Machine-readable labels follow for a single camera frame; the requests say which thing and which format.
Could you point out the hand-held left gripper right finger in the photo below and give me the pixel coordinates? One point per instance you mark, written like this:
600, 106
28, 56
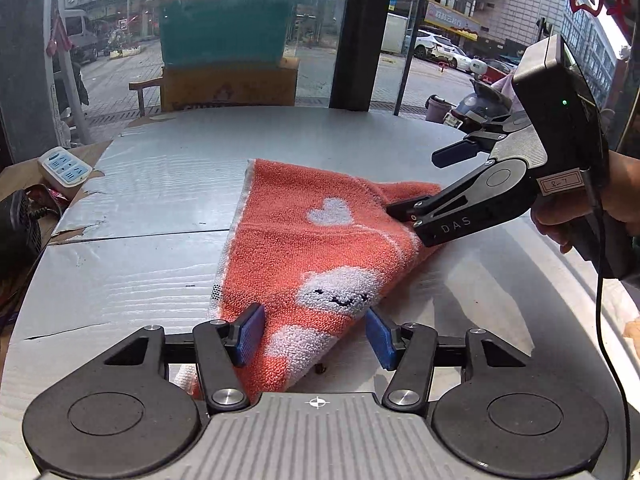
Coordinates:
381, 341

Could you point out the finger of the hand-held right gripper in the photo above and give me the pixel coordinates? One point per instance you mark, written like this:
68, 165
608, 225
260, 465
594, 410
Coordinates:
454, 154
452, 210

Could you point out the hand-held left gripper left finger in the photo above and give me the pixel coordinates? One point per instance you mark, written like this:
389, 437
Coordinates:
248, 334

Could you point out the orange cloud print towel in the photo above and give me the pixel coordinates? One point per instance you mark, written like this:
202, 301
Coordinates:
310, 270

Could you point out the person's right forearm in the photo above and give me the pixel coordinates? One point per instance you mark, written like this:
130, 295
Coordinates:
625, 187

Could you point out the person's right hand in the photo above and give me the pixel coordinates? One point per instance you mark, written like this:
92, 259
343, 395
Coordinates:
555, 217

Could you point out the grey bucket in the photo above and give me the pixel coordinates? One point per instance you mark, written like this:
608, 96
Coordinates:
438, 109

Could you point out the dark parked scooter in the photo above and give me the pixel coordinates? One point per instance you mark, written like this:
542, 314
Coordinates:
477, 102

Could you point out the white car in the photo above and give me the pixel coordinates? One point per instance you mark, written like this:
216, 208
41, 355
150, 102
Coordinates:
435, 45

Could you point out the black window pillar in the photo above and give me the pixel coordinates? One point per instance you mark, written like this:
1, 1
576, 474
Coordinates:
360, 35

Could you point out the yellow cardboard box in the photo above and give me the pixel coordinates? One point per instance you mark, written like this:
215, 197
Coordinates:
227, 85

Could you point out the white power strip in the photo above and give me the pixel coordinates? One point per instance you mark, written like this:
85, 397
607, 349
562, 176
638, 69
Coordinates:
64, 164

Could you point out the black mesh device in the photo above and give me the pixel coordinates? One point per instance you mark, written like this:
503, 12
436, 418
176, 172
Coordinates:
17, 230

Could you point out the teal plastic tub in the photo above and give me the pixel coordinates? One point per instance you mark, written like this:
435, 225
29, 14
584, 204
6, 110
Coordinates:
225, 25

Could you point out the wooden bench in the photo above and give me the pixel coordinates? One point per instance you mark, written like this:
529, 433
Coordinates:
144, 91

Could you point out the white van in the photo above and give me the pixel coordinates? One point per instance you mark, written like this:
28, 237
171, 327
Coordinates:
80, 35

